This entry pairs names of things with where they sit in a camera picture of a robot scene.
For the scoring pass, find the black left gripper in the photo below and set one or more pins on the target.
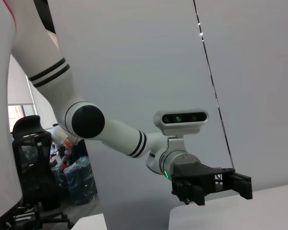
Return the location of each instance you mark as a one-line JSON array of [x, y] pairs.
[[199, 171]]

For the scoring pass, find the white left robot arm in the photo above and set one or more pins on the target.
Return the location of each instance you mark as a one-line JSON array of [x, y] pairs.
[[122, 136]]

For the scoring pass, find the blue plastic wrapped bundle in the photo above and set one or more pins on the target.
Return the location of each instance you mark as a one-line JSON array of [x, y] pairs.
[[79, 179]]

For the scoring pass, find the person in white shirt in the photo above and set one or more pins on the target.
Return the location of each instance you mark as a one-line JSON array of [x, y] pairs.
[[60, 135]]

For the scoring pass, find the black office chair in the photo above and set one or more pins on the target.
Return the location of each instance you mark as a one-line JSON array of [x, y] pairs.
[[31, 153]]

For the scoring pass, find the white window blind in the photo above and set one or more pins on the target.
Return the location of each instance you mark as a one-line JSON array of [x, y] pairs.
[[19, 88]]

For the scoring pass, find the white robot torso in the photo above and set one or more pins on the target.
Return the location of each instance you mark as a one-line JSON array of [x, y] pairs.
[[0, 119]]

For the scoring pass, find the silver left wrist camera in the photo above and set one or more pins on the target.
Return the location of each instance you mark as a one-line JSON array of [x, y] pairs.
[[180, 118]]

